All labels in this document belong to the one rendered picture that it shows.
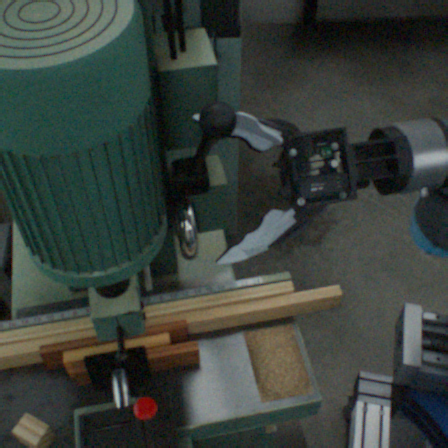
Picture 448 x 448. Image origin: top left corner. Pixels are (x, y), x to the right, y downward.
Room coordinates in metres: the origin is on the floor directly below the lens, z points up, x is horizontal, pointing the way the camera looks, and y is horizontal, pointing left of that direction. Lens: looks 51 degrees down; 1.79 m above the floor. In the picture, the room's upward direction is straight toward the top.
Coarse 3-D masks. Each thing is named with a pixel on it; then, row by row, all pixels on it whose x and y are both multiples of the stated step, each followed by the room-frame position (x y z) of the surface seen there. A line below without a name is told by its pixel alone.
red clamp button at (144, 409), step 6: (138, 402) 0.31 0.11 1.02; (144, 402) 0.31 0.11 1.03; (150, 402) 0.31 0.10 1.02; (138, 408) 0.30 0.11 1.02; (144, 408) 0.30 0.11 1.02; (150, 408) 0.30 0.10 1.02; (156, 408) 0.30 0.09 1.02; (138, 414) 0.29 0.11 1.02; (144, 414) 0.29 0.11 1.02; (150, 414) 0.29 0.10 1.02
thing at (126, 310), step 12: (132, 276) 0.48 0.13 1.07; (132, 288) 0.46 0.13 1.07; (96, 300) 0.44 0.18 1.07; (108, 300) 0.44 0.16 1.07; (120, 300) 0.44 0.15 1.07; (132, 300) 0.44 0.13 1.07; (96, 312) 0.42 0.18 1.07; (108, 312) 0.42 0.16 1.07; (120, 312) 0.42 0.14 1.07; (132, 312) 0.42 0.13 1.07; (144, 312) 0.44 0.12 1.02; (96, 324) 0.41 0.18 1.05; (108, 324) 0.41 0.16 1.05; (120, 324) 0.41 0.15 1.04; (132, 324) 0.42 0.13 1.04; (108, 336) 0.41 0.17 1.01
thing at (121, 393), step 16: (112, 352) 0.39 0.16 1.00; (128, 352) 0.39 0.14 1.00; (144, 352) 0.39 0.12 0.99; (96, 368) 0.38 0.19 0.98; (112, 368) 0.38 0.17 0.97; (128, 368) 0.39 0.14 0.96; (144, 368) 0.39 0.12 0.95; (96, 384) 0.37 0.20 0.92; (112, 384) 0.36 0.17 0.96; (128, 384) 0.36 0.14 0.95
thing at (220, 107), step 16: (208, 112) 0.40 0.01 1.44; (224, 112) 0.40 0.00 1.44; (208, 128) 0.39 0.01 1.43; (224, 128) 0.39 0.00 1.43; (208, 144) 0.45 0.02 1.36; (176, 160) 0.64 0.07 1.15; (192, 160) 0.54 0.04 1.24; (176, 176) 0.61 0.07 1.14; (192, 176) 0.59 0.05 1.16; (176, 192) 0.61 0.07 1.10; (192, 192) 0.60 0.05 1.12
